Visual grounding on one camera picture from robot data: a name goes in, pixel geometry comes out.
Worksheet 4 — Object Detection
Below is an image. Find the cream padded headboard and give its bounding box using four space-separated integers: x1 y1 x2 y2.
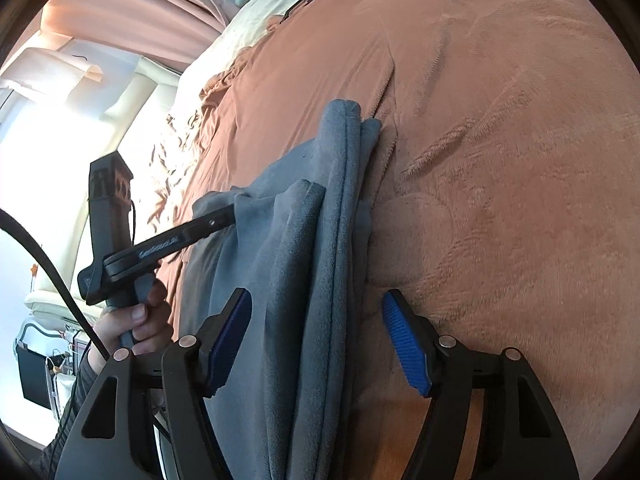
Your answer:
22 55 181 321

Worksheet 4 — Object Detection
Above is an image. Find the person's left hand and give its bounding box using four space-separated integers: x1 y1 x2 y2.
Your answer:
91 280 176 358

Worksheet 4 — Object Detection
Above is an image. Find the pink curtain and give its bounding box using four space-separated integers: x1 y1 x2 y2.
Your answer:
40 0 241 68

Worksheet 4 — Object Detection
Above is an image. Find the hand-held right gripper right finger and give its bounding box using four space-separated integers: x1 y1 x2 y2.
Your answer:
382 289 581 480

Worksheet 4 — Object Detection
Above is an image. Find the black box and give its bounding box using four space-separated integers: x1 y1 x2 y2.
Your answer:
12 325 61 406

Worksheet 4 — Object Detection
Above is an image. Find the cream bedsheet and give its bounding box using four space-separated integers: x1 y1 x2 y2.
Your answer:
120 0 351 241

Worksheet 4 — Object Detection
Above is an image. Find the grey t-shirt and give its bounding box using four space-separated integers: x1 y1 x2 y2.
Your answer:
177 99 383 480

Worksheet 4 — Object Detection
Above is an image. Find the thick black gripper cable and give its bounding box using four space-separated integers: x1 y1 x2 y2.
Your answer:
0 207 111 361

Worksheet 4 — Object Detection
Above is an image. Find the person's left forearm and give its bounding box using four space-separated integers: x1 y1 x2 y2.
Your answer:
42 347 108 480

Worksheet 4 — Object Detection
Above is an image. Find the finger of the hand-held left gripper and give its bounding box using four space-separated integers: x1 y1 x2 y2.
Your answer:
182 204 237 246

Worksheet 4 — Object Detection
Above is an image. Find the orange blanket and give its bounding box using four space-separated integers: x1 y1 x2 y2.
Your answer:
145 0 640 480

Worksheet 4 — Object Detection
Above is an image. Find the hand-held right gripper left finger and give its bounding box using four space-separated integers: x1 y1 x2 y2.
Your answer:
54 287 252 480

